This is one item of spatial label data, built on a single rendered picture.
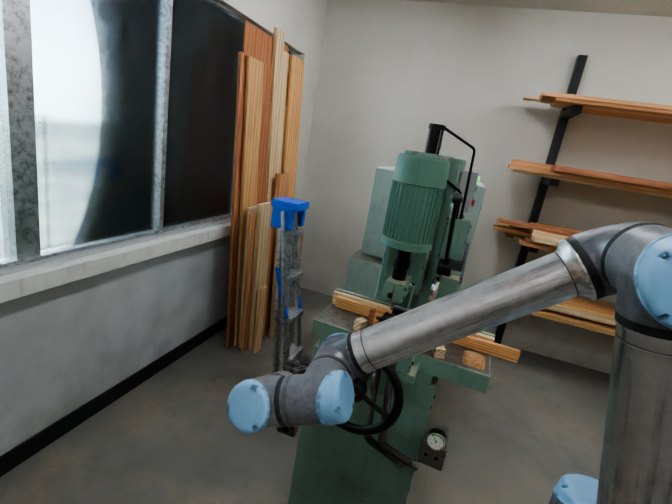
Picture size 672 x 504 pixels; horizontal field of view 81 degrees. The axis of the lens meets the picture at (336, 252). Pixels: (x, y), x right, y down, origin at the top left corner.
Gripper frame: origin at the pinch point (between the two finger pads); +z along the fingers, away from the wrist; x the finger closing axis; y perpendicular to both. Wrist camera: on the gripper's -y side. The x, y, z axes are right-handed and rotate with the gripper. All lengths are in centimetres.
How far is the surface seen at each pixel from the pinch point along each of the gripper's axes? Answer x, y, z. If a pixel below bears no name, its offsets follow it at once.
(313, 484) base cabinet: 6, -49, 54
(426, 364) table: -24.9, 10.5, 31.8
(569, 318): -106, 49, 231
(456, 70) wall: 17, 223, 209
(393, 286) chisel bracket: -7.6, 32.1, 35.7
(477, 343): -39, 21, 45
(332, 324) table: 8.8, 13.8, 30.9
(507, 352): -49, 21, 45
